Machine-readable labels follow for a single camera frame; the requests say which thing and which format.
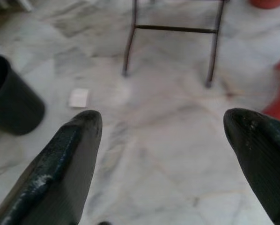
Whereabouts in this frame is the red plastic bucket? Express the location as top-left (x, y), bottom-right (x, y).
top-left (248, 0), bottom-right (280, 10)

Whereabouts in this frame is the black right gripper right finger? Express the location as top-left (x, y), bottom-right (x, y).
top-left (223, 107), bottom-right (280, 225)

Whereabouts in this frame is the brown metal chair frame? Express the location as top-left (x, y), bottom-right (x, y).
top-left (121, 0), bottom-right (225, 89)

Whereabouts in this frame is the black rubbish bin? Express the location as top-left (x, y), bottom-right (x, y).
top-left (0, 54), bottom-right (46, 136)

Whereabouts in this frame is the white paper scrap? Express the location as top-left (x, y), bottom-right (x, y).
top-left (68, 88), bottom-right (89, 109)

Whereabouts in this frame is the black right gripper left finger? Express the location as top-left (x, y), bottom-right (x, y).
top-left (0, 109), bottom-right (103, 225)

